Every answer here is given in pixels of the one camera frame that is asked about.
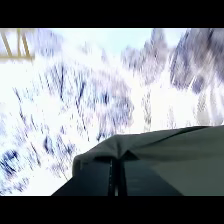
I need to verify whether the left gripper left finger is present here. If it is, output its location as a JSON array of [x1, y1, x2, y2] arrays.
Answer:
[[52, 156, 116, 197]]

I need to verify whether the dark green garment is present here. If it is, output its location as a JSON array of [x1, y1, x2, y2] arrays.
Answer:
[[72, 125, 224, 197]]

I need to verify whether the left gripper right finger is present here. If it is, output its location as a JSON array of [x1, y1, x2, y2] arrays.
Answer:
[[117, 150, 184, 197]]

